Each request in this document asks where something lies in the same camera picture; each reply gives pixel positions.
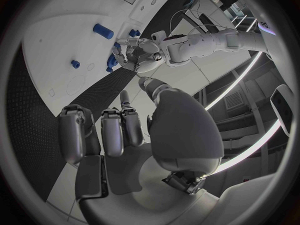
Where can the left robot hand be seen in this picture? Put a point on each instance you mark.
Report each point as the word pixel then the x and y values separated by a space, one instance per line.
pixel 146 48

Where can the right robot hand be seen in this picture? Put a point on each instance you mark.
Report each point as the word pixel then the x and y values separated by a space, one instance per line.
pixel 185 127

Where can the blue block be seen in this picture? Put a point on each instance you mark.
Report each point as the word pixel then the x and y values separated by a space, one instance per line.
pixel 116 45

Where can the blue gear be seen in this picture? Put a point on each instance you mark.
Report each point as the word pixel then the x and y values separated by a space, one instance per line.
pixel 110 61

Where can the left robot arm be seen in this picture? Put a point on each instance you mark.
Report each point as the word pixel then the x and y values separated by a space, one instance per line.
pixel 201 43

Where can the white task board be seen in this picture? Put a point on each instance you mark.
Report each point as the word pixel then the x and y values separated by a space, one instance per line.
pixel 70 41

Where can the blue plug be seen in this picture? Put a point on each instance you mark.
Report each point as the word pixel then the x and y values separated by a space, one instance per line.
pixel 134 32

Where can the blue cylinder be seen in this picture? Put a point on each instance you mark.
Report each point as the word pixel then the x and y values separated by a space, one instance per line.
pixel 103 31

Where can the small blue peg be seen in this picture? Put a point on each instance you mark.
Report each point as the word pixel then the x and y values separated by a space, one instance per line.
pixel 75 64

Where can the white housing with dark face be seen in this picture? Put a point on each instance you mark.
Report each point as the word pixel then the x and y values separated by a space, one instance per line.
pixel 282 110

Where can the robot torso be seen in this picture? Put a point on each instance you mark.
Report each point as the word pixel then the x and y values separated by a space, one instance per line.
pixel 266 28

